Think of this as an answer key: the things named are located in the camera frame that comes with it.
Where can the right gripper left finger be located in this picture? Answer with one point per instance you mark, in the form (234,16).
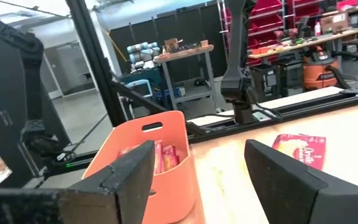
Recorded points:
(126,186)

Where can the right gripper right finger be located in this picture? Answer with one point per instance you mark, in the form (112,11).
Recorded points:
(291,193)

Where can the red Orville popcorn bag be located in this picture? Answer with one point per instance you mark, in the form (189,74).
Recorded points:
(158,157)
(303,152)
(171,157)

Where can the orange plastic basket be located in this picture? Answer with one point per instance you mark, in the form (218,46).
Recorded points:
(172,193)

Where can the light blue robot arm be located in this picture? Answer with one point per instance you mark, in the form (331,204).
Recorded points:
(141,51)

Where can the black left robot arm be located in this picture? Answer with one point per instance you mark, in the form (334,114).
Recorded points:
(238,46)

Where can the light blue screen device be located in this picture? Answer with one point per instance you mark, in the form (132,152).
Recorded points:
(138,88)

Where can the blue crate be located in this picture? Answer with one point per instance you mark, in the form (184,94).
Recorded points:
(169,94)

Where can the black bin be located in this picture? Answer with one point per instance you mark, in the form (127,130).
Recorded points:
(264,81)

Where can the orange shop vacuum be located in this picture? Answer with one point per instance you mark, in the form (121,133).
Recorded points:
(319,74)

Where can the grey cart wooden top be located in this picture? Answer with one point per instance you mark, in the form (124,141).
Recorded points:
(182,53)

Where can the brown device on cart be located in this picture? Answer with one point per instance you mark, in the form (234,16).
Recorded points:
(171,45)

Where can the long wooden workbench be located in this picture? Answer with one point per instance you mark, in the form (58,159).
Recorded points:
(309,42)

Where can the red power drill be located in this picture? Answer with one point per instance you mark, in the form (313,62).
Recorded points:
(280,35)
(294,34)

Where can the white bottle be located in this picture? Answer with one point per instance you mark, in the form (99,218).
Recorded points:
(318,29)

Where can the cardboard box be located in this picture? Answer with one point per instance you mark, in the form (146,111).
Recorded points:
(334,23)

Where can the black metal table frame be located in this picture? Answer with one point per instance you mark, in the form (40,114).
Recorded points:
(95,62)

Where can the black partition wall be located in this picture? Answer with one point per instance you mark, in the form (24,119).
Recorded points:
(141,31)

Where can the red bin wall rack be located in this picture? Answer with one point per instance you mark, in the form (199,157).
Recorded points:
(266,21)

